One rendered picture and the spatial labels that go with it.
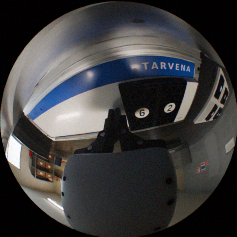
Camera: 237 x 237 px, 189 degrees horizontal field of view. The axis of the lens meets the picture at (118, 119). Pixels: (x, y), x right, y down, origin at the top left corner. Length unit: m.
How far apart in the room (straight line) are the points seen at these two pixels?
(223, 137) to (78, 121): 2.39
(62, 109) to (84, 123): 0.05
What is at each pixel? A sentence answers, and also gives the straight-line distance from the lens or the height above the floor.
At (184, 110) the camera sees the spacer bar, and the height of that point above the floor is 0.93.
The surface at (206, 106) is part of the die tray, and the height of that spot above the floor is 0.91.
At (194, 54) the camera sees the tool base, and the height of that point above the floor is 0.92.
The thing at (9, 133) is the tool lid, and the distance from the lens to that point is 0.26.
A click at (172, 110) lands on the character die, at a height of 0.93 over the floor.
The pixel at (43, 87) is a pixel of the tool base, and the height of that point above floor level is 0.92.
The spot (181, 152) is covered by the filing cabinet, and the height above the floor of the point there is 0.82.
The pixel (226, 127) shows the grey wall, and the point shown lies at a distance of 2.27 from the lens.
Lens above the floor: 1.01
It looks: 38 degrees down
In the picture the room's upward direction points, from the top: 177 degrees clockwise
